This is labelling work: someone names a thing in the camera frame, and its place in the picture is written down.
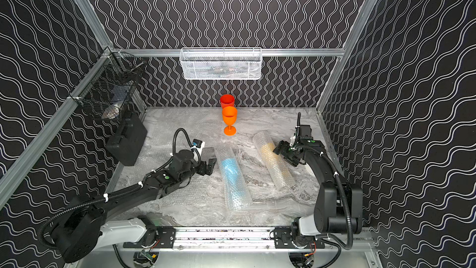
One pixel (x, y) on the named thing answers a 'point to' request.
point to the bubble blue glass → (237, 195)
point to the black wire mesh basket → (106, 88)
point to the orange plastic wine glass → (229, 115)
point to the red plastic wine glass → (227, 100)
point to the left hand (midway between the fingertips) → (207, 154)
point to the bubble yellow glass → (274, 163)
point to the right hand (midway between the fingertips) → (280, 153)
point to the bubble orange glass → (203, 193)
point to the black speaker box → (126, 143)
